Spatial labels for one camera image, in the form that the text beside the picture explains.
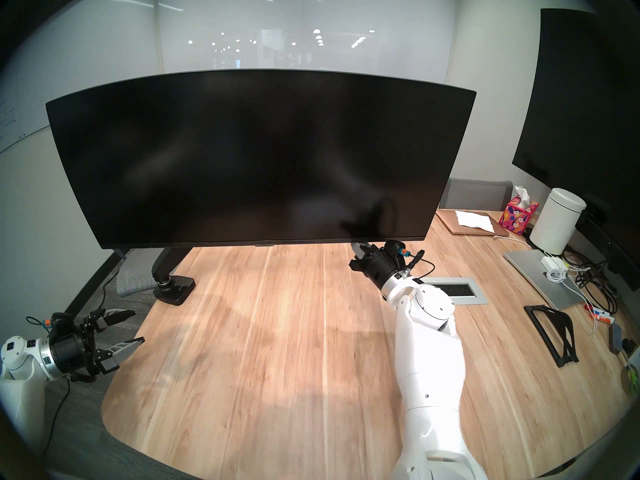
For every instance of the colourful floral tissue box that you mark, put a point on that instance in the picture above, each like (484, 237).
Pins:
(517, 216)

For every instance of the white paper napkin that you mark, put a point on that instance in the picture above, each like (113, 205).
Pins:
(474, 220)

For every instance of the gray power adapter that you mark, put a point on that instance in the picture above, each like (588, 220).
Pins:
(616, 338)

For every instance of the white cylindrical canister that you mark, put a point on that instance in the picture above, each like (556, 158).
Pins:
(555, 221)

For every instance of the white power adapter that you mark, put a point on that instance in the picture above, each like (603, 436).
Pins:
(551, 263)

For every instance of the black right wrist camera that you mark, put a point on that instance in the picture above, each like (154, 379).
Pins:
(395, 249)

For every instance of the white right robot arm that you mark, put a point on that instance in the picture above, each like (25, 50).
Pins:
(430, 364)

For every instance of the large black wall television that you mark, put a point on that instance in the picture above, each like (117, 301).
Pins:
(575, 109)

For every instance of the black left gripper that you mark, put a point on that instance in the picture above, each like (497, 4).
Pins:
(72, 351)

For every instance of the orange and white marker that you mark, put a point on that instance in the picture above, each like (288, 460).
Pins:
(600, 316)

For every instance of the black video bar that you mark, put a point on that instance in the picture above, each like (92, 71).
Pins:
(610, 249)

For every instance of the large clean glass whiteboard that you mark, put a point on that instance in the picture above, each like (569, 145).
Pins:
(310, 29)

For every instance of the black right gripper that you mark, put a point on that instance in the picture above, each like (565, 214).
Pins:
(377, 264)

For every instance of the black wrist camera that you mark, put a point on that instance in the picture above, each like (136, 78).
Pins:
(61, 323)
(395, 249)

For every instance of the black folding laptop stand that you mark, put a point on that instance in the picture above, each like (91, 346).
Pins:
(567, 346)

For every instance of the silver table power outlet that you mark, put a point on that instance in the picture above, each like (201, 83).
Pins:
(467, 291)

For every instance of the small green object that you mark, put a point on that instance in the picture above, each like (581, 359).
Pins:
(631, 379)

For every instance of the gray mesh office chair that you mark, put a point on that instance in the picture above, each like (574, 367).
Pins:
(135, 274)
(475, 194)

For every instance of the brown leather desk mat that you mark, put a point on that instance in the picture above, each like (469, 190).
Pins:
(449, 226)

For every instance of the silver closed laptop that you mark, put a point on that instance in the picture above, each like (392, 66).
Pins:
(532, 276)

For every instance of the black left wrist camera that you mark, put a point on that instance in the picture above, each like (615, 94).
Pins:
(61, 323)

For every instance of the glass whiteboard with scribbles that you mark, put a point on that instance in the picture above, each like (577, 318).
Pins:
(30, 84)

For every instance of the black curved computer monitor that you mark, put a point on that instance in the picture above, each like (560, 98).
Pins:
(260, 154)

